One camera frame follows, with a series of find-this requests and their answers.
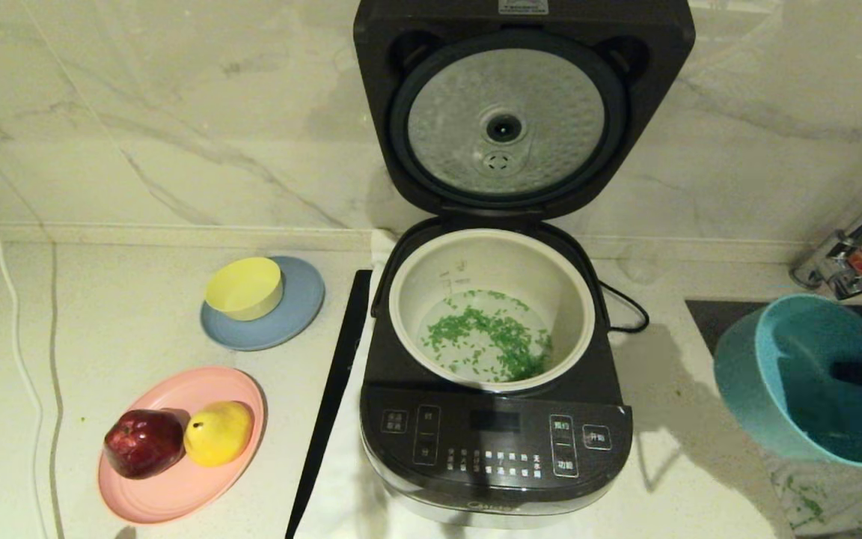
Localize teal bowl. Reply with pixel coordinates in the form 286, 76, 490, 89
714, 293, 862, 466

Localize black rice cooker lid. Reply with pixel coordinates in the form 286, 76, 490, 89
352, 0, 697, 222

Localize green rice grains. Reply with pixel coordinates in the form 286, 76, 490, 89
422, 290, 553, 383

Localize white inner pot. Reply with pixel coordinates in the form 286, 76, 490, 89
388, 228, 596, 395

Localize black rice cooker body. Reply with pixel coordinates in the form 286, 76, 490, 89
359, 217, 634, 529

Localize yellow bowl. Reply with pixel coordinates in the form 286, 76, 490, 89
204, 257, 284, 321

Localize white cloth with green specks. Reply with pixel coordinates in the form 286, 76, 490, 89
768, 449, 862, 537

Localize chrome faucet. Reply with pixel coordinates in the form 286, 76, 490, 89
790, 168, 862, 300

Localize steel sink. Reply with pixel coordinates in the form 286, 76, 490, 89
685, 299, 862, 537

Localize flat black strip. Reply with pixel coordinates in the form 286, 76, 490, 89
285, 269, 373, 539

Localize blue plate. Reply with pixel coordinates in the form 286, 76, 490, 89
200, 256, 325, 351

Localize yellow pear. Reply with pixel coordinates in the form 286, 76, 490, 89
183, 401, 254, 468

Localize pink plate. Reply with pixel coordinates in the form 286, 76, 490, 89
97, 365, 266, 525

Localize red apple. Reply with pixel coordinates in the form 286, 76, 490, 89
103, 409, 185, 480

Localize black power cord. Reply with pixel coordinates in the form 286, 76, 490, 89
602, 281, 650, 333

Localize white cable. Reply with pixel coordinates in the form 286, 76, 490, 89
0, 124, 52, 539

